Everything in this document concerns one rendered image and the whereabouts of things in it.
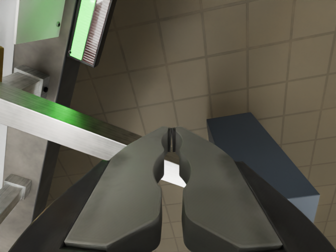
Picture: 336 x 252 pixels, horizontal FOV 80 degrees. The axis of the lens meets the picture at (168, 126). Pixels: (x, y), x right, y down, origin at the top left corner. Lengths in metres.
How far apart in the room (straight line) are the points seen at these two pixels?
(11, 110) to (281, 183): 0.74
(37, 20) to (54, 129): 0.14
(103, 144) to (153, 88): 0.88
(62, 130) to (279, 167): 0.75
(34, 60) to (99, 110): 0.83
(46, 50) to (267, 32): 0.96
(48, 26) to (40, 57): 0.07
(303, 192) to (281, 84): 0.63
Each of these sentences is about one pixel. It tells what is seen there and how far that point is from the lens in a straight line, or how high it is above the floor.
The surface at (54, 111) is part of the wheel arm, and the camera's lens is 0.25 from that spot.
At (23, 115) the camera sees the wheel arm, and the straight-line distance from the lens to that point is 0.25.
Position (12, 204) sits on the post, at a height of 0.75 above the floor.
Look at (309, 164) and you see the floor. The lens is 1.62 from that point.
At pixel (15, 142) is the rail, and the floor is 0.70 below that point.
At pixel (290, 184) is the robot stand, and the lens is 0.79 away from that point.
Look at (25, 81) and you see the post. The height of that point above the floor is 0.74.
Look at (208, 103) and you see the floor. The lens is 1.14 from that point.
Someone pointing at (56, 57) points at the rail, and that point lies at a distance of 0.39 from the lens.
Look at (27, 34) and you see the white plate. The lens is 0.31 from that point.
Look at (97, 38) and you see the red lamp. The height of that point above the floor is 0.70.
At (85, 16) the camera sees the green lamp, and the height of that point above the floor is 0.70.
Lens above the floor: 1.04
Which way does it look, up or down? 62 degrees down
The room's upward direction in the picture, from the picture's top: 179 degrees counter-clockwise
